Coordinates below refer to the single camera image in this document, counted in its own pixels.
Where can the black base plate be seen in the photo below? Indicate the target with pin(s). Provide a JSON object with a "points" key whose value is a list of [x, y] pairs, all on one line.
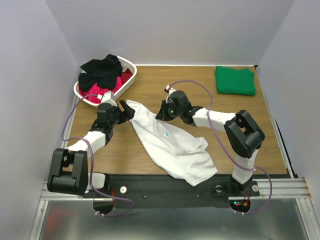
{"points": [[163, 191]]}

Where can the white t-shirt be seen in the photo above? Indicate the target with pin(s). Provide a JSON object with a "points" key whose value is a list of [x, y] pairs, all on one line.
{"points": [[177, 152]]}

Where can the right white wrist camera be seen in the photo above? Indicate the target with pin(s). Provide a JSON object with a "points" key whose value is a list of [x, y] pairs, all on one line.
{"points": [[169, 90]]}

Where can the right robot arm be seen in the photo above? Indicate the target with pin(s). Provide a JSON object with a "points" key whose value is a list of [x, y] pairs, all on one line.
{"points": [[238, 134]]}

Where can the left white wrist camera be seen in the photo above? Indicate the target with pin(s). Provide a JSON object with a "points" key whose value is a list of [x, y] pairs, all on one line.
{"points": [[108, 97]]}

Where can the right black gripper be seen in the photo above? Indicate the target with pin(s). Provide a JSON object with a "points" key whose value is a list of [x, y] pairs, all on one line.
{"points": [[165, 114]]}

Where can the white plastic basket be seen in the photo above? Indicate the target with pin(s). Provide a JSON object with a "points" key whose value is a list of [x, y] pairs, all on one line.
{"points": [[125, 64]]}

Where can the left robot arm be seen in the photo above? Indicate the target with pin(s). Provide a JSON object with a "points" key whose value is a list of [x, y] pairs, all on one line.
{"points": [[68, 173]]}

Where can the aluminium frame rail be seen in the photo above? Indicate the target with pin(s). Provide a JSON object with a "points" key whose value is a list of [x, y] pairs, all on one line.
{"points": [[289, 188]]}

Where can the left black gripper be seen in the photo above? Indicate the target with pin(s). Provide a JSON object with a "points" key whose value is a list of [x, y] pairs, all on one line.
{"points": [[127, 114]]}

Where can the black t-shirt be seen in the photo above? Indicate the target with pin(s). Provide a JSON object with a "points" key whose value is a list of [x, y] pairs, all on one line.
{"points": [[102, 72]]}

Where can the pink t-shirt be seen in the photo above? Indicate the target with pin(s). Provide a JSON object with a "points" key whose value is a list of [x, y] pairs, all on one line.
{"points": [[96, 90]]}

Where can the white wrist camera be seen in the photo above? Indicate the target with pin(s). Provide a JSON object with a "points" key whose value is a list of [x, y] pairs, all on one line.
{"points": [[108, 97], [169, 90]]}

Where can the folded green t-shirt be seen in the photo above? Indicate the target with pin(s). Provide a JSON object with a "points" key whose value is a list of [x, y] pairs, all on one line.
{"points": [[231, 81]]}

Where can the dark red t-shirt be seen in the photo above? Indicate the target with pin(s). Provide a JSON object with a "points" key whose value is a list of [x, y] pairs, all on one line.
{"points": [[126, 75]]}

